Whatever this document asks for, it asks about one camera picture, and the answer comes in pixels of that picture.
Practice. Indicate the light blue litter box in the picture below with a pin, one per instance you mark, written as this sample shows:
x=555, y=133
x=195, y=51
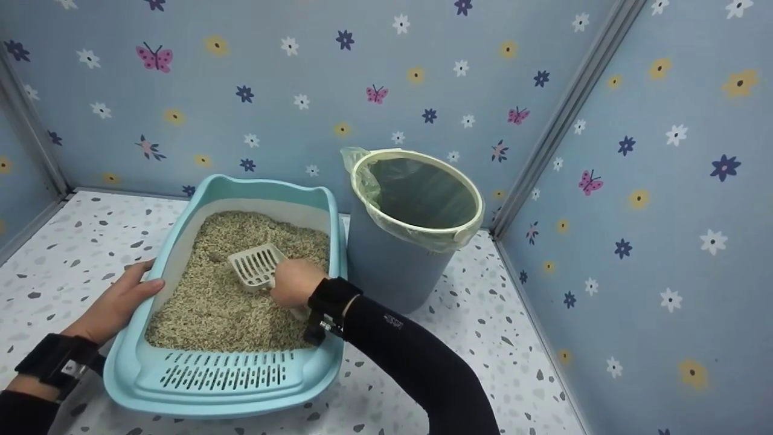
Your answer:
x=229, y=380

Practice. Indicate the white slotted litter scoop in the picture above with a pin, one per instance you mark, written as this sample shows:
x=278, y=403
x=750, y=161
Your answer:
x=256, y=266

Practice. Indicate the translucent green bin liner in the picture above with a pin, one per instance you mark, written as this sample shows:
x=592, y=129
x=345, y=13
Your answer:
x=416, y=199

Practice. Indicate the blue grey trash bin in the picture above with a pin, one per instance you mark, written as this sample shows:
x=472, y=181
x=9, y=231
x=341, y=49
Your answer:
x=392, y=266

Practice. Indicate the person's right hand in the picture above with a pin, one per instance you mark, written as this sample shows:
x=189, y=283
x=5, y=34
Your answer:
x=295, y=284

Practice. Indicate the pile of beige litter pellets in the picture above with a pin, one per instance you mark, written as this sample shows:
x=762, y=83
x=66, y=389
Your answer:
x=229, y=302

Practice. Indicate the person's left forearm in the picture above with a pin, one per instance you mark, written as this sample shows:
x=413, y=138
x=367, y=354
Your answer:
x=24, y=405

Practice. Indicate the person's left hand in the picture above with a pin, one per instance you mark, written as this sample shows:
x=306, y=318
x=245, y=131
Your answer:
x=112, y=308

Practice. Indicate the person's right forearm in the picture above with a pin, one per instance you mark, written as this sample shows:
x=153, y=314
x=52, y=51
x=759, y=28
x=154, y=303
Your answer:
x=416, y=362

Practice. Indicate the black wrist band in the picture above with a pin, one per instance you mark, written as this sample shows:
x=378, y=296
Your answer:
x=329, y=305
x=57, y=359

